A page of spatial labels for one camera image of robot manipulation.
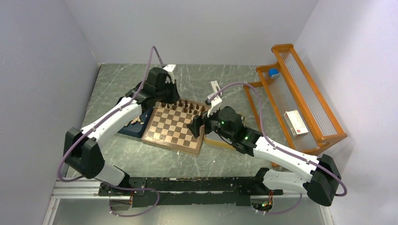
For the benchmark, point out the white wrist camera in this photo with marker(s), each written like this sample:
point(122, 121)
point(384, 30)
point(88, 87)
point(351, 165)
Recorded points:
point(171, 68)
point(214, 104)

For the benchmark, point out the light chess pieces pile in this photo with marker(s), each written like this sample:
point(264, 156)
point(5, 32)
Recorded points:
point(134, 121)

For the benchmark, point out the yellow metal tin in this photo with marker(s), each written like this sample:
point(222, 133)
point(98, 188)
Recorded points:
point(217, 139)

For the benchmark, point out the white clip on table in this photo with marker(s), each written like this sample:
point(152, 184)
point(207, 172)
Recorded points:
point(215, 86)

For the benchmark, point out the orange wooden rack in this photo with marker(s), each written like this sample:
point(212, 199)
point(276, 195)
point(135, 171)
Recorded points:
point(295, 89)

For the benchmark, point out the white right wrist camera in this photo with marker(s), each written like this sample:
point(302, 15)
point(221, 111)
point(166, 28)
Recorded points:
point(214, 104)

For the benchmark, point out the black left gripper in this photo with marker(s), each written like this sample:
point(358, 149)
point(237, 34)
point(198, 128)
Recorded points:
point(175, 96)

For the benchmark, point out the blue round object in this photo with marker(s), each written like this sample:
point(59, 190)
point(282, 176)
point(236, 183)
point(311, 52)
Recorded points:
point(273, 73)

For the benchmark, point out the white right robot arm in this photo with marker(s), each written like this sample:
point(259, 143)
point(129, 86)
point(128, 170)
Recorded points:
point(317, 177)

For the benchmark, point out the wooden chess board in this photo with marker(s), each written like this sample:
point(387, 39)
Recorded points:
point(167, 128)

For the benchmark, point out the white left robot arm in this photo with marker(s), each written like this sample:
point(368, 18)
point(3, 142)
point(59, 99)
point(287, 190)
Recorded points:
point(82, 147)

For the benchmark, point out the white small box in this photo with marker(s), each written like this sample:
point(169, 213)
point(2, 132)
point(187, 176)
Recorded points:
point(295, 123)

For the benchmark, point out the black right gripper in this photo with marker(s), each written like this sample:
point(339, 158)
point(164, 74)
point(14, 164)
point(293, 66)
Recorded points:
point(198, 121)

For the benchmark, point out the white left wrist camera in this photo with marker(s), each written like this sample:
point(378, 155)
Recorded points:
point(171, 68)

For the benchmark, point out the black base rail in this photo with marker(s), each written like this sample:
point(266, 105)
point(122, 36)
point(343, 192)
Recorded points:
point(187, 191)

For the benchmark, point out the blue tray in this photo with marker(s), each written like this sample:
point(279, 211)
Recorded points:
point(137, 130)

